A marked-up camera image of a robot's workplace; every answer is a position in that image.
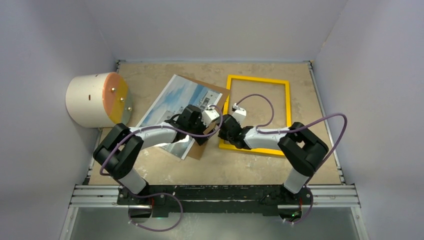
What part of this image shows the yellow picture frame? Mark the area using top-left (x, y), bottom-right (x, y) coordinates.
top-left (218, 74), bottom-right (292, 157)

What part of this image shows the building photo print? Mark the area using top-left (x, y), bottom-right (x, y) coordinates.
top-left (136, 74), bottom-right (221, 160)

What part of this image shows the brown cardboard backing board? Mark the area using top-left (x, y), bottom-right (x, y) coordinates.
top-left (180, 75), bottom-right (230, 160)

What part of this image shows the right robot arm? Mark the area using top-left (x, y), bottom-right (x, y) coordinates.
top-left (218, 114), bottom-right (329, 204)

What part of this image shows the white cylinder with coloured face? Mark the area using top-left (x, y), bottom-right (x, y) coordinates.
top-left (65, 72), bottom-right (133, 128)

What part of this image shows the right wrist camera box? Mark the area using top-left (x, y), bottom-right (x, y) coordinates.
top-left (231, 103), bottom-right (247, 125)

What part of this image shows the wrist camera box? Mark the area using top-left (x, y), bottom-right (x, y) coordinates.
top-left (231, 103), bottom-right (247, 125)
top-left (201, 107), bottom-right (221, 127)

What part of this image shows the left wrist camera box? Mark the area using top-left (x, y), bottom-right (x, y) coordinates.
top-left (201, 107), bottom-right (221, 127)

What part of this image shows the aluminium rail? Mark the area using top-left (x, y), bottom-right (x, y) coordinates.
top-left (70, 184), bottom-right (360, 208)

